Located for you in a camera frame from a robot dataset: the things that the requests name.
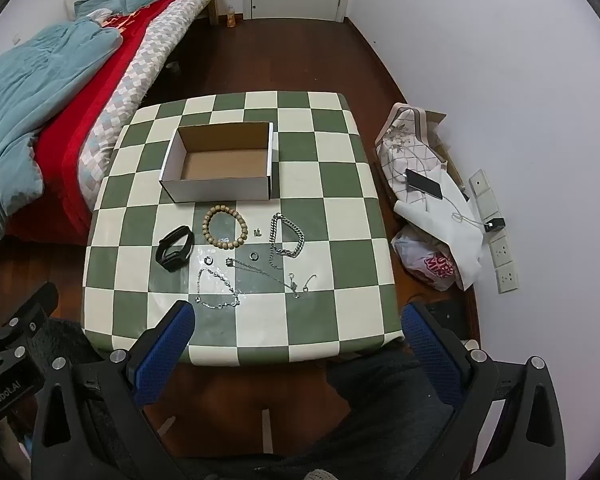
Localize black smartphone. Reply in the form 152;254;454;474
405;169;445;200

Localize cardboard box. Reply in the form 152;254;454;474
159;121;274;204

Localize green white checkered tablecloth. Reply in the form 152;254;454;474
82;91;398;366

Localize person's dark trousers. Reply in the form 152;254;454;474
10;317;461;480

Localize white paper bag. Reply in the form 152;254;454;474
394;162;483;291

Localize brown cardboard piece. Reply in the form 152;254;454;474
422;109;463;186

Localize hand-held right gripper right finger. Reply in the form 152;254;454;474
402;302;566;480

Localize white charging cable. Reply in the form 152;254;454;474
405;150;486;226

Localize silver link necklace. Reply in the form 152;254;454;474
195;266;242;311

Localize wooden bead bracelet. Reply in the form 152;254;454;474
202;204;248;250

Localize thin silver pendant necklace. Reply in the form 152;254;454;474
225;257;301;298

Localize floral checked fabric bag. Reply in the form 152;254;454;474
375;103;448;196

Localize plastic bag with red print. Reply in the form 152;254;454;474
391;225;461;292

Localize grey white diamond quilt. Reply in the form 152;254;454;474
77;0;216;211

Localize red blanket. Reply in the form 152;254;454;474
5;0;201;241

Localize black smart band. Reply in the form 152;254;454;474
155;226;196;273

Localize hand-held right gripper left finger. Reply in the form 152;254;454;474
30;301;196;480

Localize teal blanket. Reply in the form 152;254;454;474
0;0;226;247

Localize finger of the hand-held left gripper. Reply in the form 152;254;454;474
0;282;60;348

